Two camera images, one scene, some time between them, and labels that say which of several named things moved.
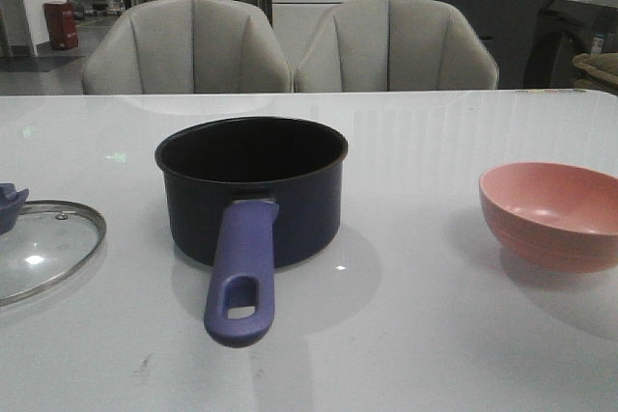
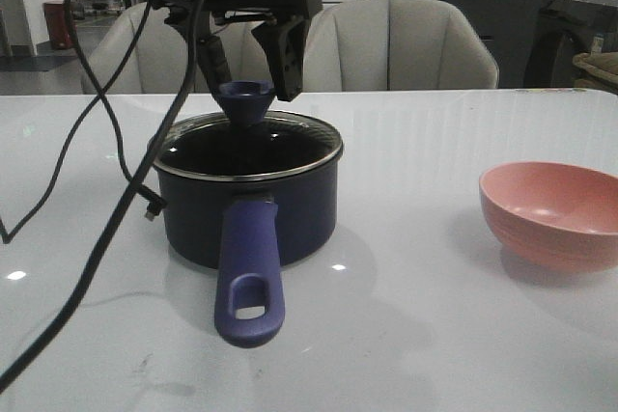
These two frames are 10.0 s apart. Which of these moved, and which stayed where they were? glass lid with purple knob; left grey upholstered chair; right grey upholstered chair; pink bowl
Moved: glass lid with purple knob
Stayed: left grey upholstered chair; pink bowl; right grey upholstered chair
